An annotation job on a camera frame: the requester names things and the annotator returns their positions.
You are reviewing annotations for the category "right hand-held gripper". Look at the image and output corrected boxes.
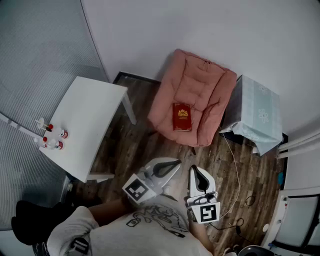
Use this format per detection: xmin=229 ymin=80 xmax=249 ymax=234
xmin=185 ymin=164 xmax=221 ymax=224

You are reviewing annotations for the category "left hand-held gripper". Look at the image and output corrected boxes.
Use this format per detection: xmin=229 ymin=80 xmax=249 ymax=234
xmin=122 ymin=157 xmax=182 ymax=204

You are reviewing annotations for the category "red book with gold crest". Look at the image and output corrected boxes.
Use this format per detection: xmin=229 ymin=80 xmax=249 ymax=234
xmin=172 ymin=102 xmax=193 ymax=132

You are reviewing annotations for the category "pink cushioned armchair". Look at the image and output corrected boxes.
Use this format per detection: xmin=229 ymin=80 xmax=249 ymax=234
xmin=147 ymin=48 xmax=238 ymax=148

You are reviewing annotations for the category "person's left forearm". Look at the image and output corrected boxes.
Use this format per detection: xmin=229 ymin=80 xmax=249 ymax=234
xmin=88 ymin=197 xmax=135 ymax=226

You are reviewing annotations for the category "person's right forearm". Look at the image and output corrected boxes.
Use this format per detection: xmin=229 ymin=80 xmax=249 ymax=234
xmin=187 ymin=219 xmax=216 ymax=256

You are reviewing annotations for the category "light blue covered side table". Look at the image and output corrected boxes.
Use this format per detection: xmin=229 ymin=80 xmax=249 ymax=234
xmin=219 ymin=74 xmax=283 ymax=157

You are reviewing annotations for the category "person's grey printed t-shirt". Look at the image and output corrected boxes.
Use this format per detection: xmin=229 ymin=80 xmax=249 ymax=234
xmin=46 ymin=193 xmax=213 ymax=256

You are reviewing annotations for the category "white round appliance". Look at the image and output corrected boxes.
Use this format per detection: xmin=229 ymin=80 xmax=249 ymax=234
xmin=237 ymin=244 xmax=274 ymax=256

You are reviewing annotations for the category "plain white side table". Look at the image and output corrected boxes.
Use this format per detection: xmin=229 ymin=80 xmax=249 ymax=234
xmin=38 ymin=76 xmax=138 ymax=183

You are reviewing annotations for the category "white glass-door cabinet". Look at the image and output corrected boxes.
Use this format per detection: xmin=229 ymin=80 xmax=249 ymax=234
xmin=259 ymin=192 xmax=320 ymax=256

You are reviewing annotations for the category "white pipe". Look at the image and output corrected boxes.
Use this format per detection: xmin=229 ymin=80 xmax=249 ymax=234
xmin=277 ymin=131 xmax=320 ymax=152
xmin=277 ymin=141 xmax=320 ymax=160

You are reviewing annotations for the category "small clear bottle red cap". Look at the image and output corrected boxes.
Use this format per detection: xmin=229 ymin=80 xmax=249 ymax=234
xmin=33 ymin=136 xmax=49 ymax=149
xmin=34 ymin=117 xmax=54 ymax=132

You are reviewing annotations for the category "black bag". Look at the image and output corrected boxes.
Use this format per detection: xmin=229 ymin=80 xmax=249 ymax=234
xmin=11 ymin=196 xmax=102 ymax=246

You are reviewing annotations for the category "black cable with plug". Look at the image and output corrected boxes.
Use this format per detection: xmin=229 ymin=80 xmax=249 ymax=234
xmin=206 ymin=217 xmax=252 ymax=244

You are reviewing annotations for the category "black strap buckle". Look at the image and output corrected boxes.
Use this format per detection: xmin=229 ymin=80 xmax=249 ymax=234
xmin=70 ymin=236 xmax=90 ymax=255

